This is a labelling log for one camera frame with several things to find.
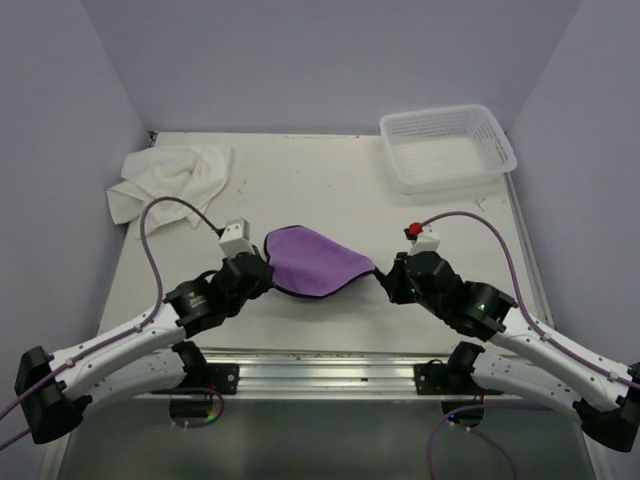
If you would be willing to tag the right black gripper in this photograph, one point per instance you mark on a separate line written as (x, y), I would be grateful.
(392, 282)

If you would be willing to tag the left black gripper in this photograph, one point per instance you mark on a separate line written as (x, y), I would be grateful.
(266, 282)

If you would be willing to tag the purple microfiber towel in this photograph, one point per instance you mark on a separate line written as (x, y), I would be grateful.
(309, 265)

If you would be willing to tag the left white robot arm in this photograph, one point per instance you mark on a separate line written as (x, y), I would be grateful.
(151, 353)

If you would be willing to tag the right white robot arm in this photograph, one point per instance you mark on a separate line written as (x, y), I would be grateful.
(504, 351)

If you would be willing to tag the white crumpled towel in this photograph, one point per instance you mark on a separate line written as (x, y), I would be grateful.
(193, 173)

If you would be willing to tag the white perforated plastic basket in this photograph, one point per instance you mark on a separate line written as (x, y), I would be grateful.
(446, 147)

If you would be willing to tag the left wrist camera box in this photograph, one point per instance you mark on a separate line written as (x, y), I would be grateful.
(235, 238)

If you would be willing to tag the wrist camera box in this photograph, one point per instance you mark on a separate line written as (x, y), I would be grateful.
(422, 238)
(235, 238)

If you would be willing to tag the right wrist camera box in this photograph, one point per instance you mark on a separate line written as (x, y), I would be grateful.
(422, 238)

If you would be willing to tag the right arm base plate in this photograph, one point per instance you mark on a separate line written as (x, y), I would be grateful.
(435, 378)

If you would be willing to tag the aluminium mounting rail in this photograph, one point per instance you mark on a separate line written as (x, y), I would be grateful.
(316, 376)

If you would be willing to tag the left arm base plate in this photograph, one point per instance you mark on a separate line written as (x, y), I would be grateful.
(220, 377)

